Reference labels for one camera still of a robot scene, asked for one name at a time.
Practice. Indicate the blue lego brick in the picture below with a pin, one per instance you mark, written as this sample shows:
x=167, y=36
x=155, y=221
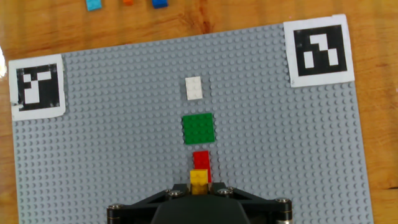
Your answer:
x=160, y=3

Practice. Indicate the orange lego brick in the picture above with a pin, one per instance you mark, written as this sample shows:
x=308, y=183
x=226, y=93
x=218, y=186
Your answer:
x=127, y=2

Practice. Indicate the green lego plate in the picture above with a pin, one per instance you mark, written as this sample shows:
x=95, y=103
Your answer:
x=198, y=128

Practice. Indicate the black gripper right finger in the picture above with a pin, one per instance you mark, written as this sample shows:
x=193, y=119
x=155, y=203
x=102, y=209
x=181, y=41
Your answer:
x=264, y=208

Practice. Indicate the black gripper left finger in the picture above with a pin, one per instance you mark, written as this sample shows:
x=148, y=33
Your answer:
x=140, y=208

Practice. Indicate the red lego brick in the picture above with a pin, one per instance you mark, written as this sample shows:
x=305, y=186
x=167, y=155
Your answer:
x=202, y=161

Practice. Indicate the yellow lego brick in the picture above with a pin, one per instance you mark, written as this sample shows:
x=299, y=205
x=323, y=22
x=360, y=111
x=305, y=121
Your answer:
x=199, y=181

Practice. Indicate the black white marker tag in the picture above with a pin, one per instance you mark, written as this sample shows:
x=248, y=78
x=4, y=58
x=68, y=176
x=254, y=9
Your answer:
x=37, y=87
x=319, y=50

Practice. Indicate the grey lego baseplate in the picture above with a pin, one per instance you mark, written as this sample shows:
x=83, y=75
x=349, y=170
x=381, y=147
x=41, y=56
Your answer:
x=109, y=149

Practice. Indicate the white lego brick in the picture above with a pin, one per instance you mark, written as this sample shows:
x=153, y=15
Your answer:
x=193, y=88

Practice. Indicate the cyan lego brick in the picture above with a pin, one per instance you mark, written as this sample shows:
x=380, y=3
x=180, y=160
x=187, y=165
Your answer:
x=93, y=4

